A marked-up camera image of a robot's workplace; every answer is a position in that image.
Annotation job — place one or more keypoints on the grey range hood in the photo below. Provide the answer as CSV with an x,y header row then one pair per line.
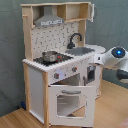
x,y
48,18

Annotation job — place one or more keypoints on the wooden toy kitchen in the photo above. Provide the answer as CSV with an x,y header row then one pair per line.
x,y
39,78

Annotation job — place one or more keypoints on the grey cabinet door handle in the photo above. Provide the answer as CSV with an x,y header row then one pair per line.
x,y
84,81

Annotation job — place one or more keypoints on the toy oven door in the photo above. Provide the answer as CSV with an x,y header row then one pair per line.
x,y
64,100

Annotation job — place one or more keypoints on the black toy faucet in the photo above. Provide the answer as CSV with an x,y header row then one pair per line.
x,y
71,44

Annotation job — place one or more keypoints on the red left stove knob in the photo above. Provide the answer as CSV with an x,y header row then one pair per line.
x,y
56,76

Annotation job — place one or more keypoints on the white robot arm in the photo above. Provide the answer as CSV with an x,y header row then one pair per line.
x,y
117,59

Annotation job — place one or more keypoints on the grey toy sink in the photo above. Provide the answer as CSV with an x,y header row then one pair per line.
x,y
79,51

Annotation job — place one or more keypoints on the small steel pot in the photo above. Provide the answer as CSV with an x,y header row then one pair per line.
x,y
49,56

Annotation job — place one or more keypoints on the grey ice dispenser panel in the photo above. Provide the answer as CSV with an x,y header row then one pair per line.
x,y
91,73

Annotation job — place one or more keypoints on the black toy stovetop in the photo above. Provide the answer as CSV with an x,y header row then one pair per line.
x,y
60,58

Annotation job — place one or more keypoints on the red right stove knob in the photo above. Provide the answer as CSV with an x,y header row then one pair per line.
x,y
74,69

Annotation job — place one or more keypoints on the red stove knob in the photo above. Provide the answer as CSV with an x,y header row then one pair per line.
x,y
56,76
74,69

